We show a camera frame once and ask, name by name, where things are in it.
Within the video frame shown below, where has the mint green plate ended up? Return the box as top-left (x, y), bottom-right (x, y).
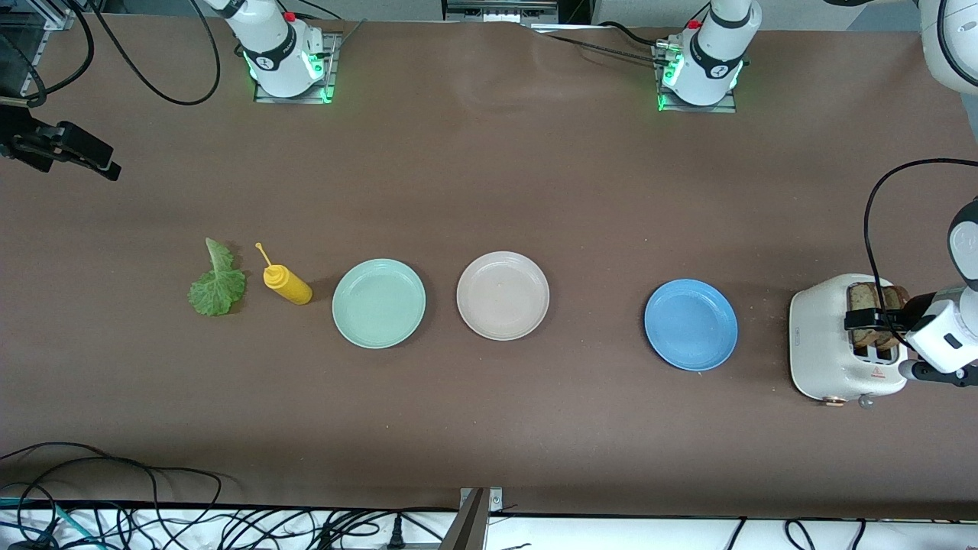
top-left (332, 258), bottom-right (427, 350)

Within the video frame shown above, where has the green lettuce leaf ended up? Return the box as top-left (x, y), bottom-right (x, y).
top-left (187, 237), bottom-right (248, 317)

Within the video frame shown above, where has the blue plate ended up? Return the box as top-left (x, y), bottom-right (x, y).
top-left (643, 278), bottom-right (740, 373)

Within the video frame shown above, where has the yellow mustard squeeze bottle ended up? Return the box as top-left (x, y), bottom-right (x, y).
top-left (255, 242), bottom-right (313, 306)

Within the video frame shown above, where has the white toaster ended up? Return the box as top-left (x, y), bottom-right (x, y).
top-left (789, 273), bottom-right (910, 409)

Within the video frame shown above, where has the aluminium frame rail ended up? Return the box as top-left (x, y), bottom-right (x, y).
top-left (0, 0), bottom-right (73, 108)

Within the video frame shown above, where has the beige plate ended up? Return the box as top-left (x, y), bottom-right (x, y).
top-left (456, 251), bottom-right (551, 341)

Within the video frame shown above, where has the thin metal rod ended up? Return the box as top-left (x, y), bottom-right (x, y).
top-left (329, 19), bottom-right (368, 54)

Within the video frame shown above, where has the aluminium extrusion bar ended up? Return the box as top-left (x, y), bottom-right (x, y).
top-left (439, 489), bottom-right (490, 550)

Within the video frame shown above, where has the teal cable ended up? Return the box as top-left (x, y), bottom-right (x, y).
top-left (0, 497), bottom-right (85, 549)

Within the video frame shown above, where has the small metal bracket plate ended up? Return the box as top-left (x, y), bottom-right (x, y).
top-left (458, 487), bottom-right (504, 513)

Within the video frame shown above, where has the metal frame bracket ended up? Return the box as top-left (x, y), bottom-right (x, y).
top-left (442, 0), bottom-right (560, 25)

